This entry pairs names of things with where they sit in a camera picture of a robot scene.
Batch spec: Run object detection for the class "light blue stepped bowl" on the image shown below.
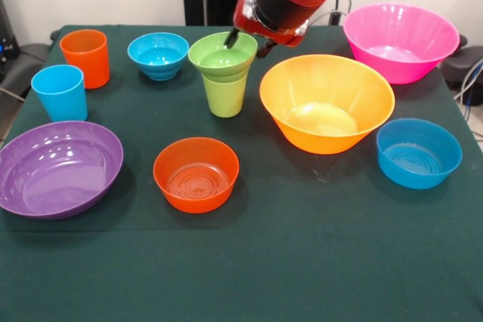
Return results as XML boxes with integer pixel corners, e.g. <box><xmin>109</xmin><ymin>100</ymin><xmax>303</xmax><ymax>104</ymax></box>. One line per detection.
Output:
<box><xmin>127</xmin><ymin>32</ymin><xmax>190</xmax><ymax>81</ymax></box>

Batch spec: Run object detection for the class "dark green tablecloth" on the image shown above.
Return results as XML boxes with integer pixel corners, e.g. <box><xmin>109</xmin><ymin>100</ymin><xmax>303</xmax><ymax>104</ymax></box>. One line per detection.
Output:
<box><xmin>0</xmin><ymin>24</ymin><xmax>483</xmax><ymax>322</ymax></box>

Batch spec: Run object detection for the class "orange round bowl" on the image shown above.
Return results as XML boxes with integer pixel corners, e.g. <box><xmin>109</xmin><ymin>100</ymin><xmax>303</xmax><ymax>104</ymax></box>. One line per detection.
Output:
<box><xmin>152</xmin><ymin>136</ymin><xmax>241</xmax><ymax>214</ymax></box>

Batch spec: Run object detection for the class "orange plastic cup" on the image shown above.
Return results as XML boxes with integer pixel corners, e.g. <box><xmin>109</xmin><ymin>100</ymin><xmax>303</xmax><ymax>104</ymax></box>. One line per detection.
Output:
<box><xmin>59</xmin><ymin>29</ymin><xmax>111</xmax><ymax>90</ymax></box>

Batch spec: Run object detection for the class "blue round bowl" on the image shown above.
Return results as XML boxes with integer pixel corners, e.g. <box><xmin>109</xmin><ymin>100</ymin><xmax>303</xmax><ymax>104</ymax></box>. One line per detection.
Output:
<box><xmin>376</xmin><ymin>118</ymin><xmax>463</xmax><ymax>190</ymax></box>

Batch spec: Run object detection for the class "white cable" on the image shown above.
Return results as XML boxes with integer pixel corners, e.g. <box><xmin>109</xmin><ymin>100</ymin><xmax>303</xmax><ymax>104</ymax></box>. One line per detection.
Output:
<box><xmin>309</xmin><ymin>10</ymin><xmax>346</xmax><ymax>26</ymax></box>

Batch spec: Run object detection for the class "green stepped bowl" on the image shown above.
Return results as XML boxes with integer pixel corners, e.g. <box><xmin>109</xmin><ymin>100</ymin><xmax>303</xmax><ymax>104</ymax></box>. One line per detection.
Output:
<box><xmin>187</xmin><ymin>31</ymin><xmax>259</xmax><ymax>84</ymax></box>

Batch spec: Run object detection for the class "large purple bowl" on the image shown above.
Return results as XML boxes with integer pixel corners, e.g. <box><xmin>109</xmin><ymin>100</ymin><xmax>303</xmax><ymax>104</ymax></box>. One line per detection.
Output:
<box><xmin>0</xmin><ymin>120</ymin><xmax>125</xmax><ymax>221</ymax></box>

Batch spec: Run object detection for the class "black equipment base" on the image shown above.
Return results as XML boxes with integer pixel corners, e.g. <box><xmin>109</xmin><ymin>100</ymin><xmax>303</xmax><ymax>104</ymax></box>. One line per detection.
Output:
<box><xmin>439</xmin><ymin>33</ymin><xmax>483</xmax><ymax>91</ymax></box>

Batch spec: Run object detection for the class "green plastic cup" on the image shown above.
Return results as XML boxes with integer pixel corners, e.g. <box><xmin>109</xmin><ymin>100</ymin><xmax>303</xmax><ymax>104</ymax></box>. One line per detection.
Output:
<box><xmin>202</xmin><ymin>72</ymin><xmax>249</xmax><ymax>118</ymax></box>

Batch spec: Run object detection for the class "large pink bowl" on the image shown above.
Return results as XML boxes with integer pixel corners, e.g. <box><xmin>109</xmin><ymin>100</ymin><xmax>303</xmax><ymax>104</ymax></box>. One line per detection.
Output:
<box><xmin>342</xmin><ymin>2</ymin><xmax>461</xmax><ymax>85</ymax></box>

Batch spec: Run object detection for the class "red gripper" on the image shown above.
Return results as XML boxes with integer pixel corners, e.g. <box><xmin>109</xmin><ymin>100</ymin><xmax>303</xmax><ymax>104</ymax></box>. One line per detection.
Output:
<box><xmin>223</xmin><ymin>0</ymin><xmax>309</xmax><ymax>60</ymax></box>

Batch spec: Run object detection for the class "black computer case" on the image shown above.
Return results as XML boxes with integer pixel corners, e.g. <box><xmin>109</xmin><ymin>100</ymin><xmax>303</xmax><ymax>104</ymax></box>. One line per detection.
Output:
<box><xmin>0</xmin><ymin>0</ymin><xmax>20</xmax><ymax>82</ymax></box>

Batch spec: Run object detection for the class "blue plastic cup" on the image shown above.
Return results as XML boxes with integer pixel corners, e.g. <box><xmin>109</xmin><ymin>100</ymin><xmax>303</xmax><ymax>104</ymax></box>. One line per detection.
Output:
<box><xmin>30</xmin><ymin>64</ymin><xmax>89</xmax><ymax>123</ymax></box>

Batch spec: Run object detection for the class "large yellow-orange bowl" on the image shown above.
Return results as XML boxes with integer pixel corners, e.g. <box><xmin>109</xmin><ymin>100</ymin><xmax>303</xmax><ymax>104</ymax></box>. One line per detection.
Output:
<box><xmin>259</xmin><ymin>54</ymin><xmax>396</xmax><ymax>155</ymax></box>

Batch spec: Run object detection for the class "grey cable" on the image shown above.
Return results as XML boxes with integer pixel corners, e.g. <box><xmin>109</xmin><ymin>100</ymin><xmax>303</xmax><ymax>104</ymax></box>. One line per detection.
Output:
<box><xmin>452</xmin><ymin>56</ymin><xmax>483</xmax><ymax>112</ymax></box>

